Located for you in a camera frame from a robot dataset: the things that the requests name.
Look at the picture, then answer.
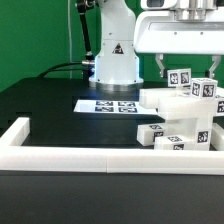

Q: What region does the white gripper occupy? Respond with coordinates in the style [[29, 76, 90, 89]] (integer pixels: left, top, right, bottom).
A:
[[134, 9, 224, 78]]

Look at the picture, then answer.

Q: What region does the small tagged nut cube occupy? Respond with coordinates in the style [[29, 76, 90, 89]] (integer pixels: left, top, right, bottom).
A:
[[190, 78, 218, 99], [167, 68, 191, 87]]

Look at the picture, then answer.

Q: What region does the white chair back frame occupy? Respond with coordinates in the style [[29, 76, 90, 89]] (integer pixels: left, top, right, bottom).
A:
[[139, 88, 224, 120]]

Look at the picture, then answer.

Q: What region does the white tag sheet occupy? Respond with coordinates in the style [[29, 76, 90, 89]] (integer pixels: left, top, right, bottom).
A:
[[74, 99, 157, 115]]

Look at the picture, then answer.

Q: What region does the white U-shaped fence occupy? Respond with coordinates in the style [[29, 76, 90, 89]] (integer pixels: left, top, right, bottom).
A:
[[0, 117, 224, 175]]

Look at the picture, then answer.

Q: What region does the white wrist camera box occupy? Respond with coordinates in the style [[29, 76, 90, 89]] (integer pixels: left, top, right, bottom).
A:
[[140, 0, 178, 10]]

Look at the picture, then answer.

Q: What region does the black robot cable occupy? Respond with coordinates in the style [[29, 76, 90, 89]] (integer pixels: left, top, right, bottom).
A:
[[36, 0, 98, 80]]

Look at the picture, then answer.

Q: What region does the thin white cable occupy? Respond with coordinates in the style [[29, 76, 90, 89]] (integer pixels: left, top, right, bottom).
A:
[[67, 0, 74, 80]]

